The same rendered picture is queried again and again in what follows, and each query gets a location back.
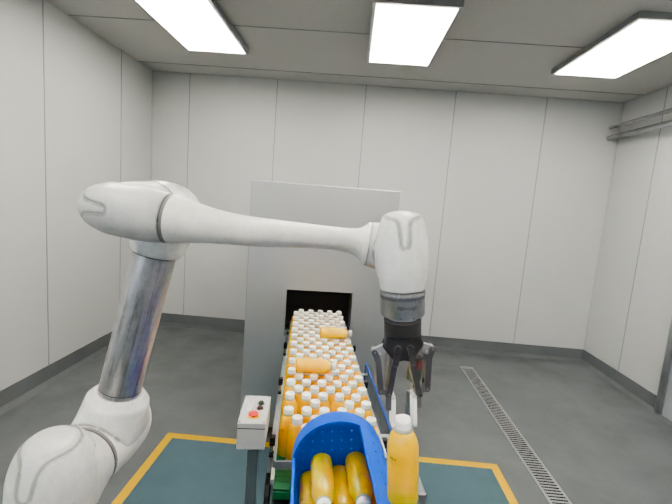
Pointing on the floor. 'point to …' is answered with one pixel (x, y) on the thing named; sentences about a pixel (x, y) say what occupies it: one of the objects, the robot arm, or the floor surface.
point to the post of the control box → (251, 476)
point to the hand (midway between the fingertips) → (402, 409)
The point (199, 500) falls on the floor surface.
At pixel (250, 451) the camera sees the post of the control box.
